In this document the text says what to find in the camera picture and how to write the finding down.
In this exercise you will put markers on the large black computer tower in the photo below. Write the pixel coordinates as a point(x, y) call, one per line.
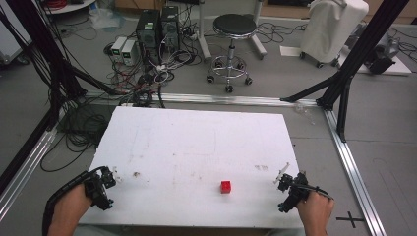
point(149, 36)

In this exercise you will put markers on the clear plastic bag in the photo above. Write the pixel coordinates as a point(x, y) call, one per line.
point(105, 18)

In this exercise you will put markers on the person's right hand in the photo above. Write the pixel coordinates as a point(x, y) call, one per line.
point(316, 213)

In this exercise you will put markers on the clear plastic scrap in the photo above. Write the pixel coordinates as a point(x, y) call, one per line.
point(305, 113)

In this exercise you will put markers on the person's left hand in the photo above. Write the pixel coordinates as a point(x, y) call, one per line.
point(70, 209)

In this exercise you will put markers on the white floor board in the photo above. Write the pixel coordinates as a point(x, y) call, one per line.
point(401, 67)

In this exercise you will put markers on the black frame post with braces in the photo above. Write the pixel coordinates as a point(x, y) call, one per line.
point(360, 49)

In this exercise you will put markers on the long aluminium floor rail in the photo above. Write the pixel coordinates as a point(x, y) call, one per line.
point(229, 99)

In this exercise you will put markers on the white covered machine on wheels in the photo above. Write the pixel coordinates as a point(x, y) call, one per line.
point(331, 29)

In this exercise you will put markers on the black round stool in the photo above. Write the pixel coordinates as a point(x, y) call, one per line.
point(233, 39)

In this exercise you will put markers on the black grey device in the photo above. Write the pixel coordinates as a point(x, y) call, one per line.
point(382, 60)

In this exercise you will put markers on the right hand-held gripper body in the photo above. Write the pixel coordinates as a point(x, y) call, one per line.
point(295, 191)

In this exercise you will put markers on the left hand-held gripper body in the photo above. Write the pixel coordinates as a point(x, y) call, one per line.
point(98, 190)

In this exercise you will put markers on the red cube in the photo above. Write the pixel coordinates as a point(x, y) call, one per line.
point(225, 187)

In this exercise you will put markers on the white desk leg frame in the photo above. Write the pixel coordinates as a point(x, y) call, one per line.
point(205, 42)

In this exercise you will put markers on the white power supply unit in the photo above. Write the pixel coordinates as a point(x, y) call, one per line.
point(118, 47)
point(129, 51)

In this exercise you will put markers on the round white table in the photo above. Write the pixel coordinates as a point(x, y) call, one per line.
point(70, 7)

